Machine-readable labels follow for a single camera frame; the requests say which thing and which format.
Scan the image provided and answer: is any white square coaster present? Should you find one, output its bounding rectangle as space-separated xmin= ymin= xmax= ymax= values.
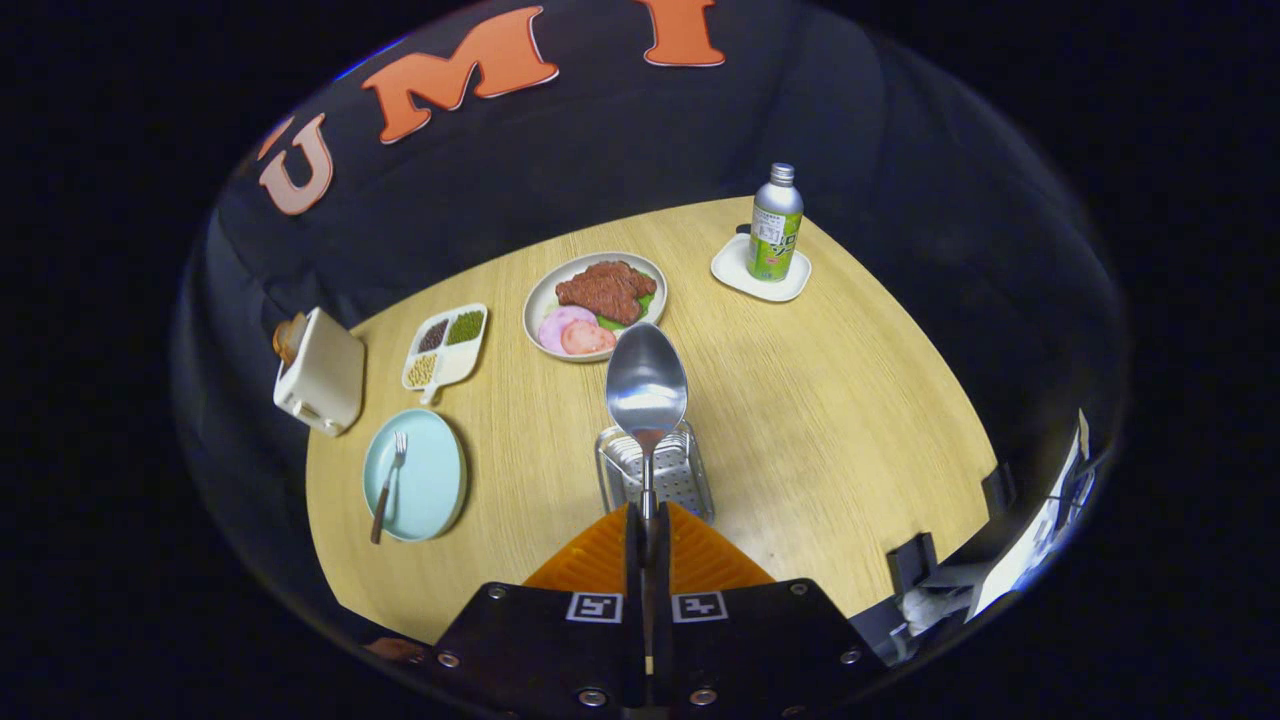
xmin=710 ymin=232 xmax=812 ymax=303

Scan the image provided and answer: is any silver spoon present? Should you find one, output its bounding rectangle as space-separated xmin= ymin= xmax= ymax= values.
xmin=605 ymin=322 xmax=689 ymax=521

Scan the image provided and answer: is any green drink bottle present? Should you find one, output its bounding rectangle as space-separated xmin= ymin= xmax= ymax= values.
xmin=746 ymin=163 xmax=804 ymax=282

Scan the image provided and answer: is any beige round food plate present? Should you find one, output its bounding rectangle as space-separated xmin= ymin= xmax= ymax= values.
xmin=522 ymin=252 xmax=668 ymax=363

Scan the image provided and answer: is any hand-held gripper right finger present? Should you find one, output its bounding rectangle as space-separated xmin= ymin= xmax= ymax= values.
xmin=650 ymin=503 xmax=886 ymax=720

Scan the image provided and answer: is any reddish pink ham slice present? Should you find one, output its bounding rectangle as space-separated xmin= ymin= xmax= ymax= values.
xmin=560 ymin=320 xmax=617 ymax=357

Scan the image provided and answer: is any silver fork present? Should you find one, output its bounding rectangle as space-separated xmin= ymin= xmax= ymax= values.
xmin=370 ymin=431 xmax=409 ymax=545

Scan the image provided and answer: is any white toaster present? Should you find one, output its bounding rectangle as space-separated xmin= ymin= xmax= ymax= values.
xmin=273 ymin=307 xmax=366 ymax=437

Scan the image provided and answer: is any light blue plate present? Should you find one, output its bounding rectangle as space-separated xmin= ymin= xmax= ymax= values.
xmin=362 ymin=408 xmax=469 ymax=543

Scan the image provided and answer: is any pale pink ham slice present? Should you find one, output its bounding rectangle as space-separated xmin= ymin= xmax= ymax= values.
xmin=538 ymin=306 xmax=598 ymax=355

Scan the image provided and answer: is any brown meat patty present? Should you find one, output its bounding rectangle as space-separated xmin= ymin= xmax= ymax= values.
xmin=555 ymin=261 xmax=658 ymax=326

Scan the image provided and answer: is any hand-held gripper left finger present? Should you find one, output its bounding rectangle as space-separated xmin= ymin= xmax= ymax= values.
xmin=430 ymin=503 xmax=646 ymax=720

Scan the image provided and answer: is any green lettuce leaf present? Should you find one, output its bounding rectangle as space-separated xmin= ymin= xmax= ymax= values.
xmin=598 ymin=290 xmax=657 ymax=332

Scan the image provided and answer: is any white divided dish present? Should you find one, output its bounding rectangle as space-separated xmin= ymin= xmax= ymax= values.
xmin=401 ymin=303 xmax=489 ymax=406

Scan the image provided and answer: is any metal mesh cutlery basket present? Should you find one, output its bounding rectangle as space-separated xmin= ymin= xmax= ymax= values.
xmin=596 ymin=420 xmax=715 ymax=523

